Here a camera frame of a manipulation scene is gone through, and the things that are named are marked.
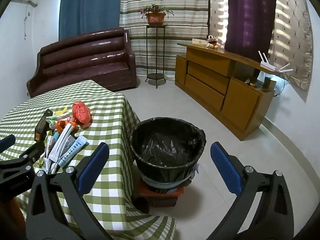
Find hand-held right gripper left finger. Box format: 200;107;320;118
25;142;110;240

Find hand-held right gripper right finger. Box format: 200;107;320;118
210;141;295;240

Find wooden cabinet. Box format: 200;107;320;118
174;42;278;142

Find green checkered tablecloth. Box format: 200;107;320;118
0;79;177;240

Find beige diamond patterned curtain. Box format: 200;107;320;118
209;0;313;90

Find cables behind cabinet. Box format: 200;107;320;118
274;79;288;97

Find dark curtain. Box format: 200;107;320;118
224;0;278;55

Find bin with black liner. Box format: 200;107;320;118
129;117;207;194

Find blue white tube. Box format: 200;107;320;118
58;136;88;168

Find black metal plant stand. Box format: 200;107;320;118
145;25;167;89

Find striped curtain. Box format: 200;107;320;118
119;0;210;79

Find brown leather sofa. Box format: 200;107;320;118
26;27;138;98

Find blue curtain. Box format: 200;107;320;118
58;0;123;42

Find plush toy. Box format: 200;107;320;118
206;34;218;49

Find green white wrapper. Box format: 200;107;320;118
46;114;60;128

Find silver foil packet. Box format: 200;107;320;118
64;139;75;153

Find long white packet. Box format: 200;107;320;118
48;124;75;163

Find white tube red print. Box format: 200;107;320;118
44;135;54;159

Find small brown box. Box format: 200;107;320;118
264;77;277;90

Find black carton box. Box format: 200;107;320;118
34;109;53;142

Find small white tube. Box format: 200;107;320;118
44;158;66;175

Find white router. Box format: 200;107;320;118
258;51;293;73

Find red plastic stool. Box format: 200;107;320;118
136;180;185;208

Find orange plastic bag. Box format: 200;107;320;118
56;119;77;133

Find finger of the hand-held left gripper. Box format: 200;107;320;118
0;134;16;154
0;141;44;167

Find potted plant orange pot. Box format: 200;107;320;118
139;4;174;26

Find red plastic bag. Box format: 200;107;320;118
72;101;92;126

